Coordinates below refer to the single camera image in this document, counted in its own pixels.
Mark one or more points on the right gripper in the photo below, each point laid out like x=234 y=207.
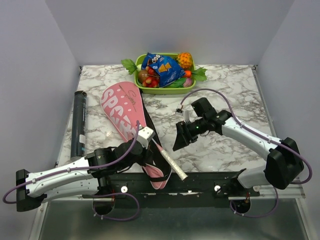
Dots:
x=186 y=132

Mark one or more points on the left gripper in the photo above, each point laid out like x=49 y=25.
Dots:
x=147 y=154

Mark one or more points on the pink badminton racket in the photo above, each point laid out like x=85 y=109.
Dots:
x=172 y=163

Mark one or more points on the pink racket bag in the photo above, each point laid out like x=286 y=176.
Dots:
x=123 y=105

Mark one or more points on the black shuttlecock tube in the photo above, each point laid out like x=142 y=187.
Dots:
x=78 y=128

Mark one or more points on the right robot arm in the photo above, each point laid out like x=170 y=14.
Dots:
x=282 y=162

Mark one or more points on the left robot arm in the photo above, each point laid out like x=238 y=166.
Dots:
x=88 y=175

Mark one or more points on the pink toy vegetable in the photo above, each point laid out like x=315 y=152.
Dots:
x=188 y=82

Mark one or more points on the red toy berries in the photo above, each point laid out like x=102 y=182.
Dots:
x=153 y=79

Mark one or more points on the toy carrot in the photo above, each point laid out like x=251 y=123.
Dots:
x=188 y=74

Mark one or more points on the green fake leaf right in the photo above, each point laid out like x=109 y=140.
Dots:
x=199 y=74

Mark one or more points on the green fake leaf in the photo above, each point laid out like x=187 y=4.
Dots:
x=199 y=74
x=129 y=65

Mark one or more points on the blue chips bag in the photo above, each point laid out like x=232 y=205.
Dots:
x=163 y=68

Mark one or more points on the brown toy fruit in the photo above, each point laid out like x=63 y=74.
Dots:
x=142 y=75

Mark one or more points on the toy pineapple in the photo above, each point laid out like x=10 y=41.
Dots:
x=185 y=60

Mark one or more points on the green fake leaf left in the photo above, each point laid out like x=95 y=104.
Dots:
x=129 y=65

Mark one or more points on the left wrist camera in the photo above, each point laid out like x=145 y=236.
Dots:
x=145 y=135

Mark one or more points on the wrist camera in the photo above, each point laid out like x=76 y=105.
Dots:
x=145 y=135
x=184 y=113

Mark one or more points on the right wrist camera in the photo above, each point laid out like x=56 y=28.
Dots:
x=184 y=113

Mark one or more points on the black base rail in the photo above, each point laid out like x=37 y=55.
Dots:
x=199 y=189

